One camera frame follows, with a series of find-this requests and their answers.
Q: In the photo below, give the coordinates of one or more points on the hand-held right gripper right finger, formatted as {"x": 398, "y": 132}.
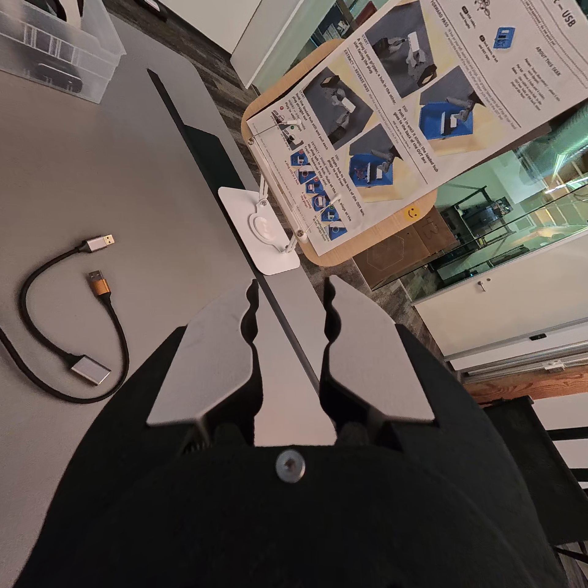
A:
{"x": 376, "y": 367}

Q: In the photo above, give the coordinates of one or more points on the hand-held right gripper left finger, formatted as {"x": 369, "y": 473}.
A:
{"x": 202, "y": 367}

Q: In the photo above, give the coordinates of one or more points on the black slanted panel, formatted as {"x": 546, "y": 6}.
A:
{"x": 528, "y": 459}

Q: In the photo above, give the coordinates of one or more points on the white board stand base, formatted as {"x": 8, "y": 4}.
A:
{"x": 239, "y": 202}

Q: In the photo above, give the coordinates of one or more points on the brown cardboard box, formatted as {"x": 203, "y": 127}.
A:
{"x": 404, "y": 248}

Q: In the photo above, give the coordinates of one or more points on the clear plastic bin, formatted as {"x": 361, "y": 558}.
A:
{"x": 101, "y": 55}

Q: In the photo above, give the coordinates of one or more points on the wooden instruction board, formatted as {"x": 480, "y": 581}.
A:
{"x": 367, "y": 138}

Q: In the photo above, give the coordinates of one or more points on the small black floor box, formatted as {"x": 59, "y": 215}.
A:
{"x": 154, "y": 7}

